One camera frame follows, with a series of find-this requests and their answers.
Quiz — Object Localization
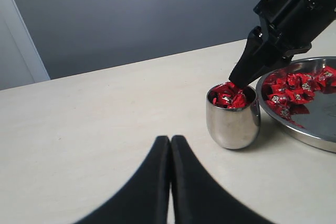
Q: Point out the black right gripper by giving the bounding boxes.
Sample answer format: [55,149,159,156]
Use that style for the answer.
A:
[229,0,335,88]

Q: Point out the stainless steel cup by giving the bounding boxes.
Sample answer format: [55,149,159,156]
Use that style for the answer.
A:
[206,86,260,150]

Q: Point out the red candies inside cup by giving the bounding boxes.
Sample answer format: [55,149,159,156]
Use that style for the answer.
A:
[209,81,250,109]

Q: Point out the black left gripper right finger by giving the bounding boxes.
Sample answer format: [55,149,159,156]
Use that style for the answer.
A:
[171,135,271,223]

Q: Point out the pile of red wrapped candies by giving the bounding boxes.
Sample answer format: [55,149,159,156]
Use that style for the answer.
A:
[261,66,335,127]

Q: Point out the stainless steel plate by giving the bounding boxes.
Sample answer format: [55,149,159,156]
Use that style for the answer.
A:
[256,56,335,152]

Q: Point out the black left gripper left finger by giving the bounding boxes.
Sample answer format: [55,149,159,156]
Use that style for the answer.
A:
[77,136,170,223]

